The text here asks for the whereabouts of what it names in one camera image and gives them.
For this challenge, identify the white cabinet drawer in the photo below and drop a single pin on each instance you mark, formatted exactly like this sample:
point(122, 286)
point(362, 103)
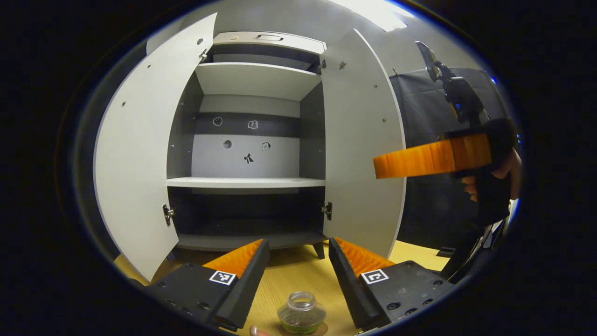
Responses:
point(280, 43)

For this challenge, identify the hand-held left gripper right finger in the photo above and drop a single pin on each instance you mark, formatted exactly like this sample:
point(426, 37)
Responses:
point(350, 284)

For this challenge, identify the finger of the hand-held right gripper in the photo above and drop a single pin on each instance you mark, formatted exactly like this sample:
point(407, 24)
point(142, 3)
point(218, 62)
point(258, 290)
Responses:
point(419, 158)

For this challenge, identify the green label plastic bottle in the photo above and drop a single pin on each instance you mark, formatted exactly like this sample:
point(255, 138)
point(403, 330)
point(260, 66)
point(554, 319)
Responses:
point(301, 315)

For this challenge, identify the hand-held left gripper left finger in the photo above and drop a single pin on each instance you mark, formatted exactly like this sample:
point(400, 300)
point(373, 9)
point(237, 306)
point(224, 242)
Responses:
point(245, 284)

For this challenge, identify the metal door hinge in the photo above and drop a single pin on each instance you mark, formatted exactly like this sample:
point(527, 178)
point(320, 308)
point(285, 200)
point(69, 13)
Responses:
point(203, 54)
point(327, 211)
point(167, 214)
point(322, 65)

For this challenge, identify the white and grey cabinet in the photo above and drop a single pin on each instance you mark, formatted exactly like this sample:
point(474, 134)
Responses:
point(254, 79)

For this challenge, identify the black backdrop cloth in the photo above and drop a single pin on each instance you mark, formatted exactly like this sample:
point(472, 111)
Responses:
point(429, 205)

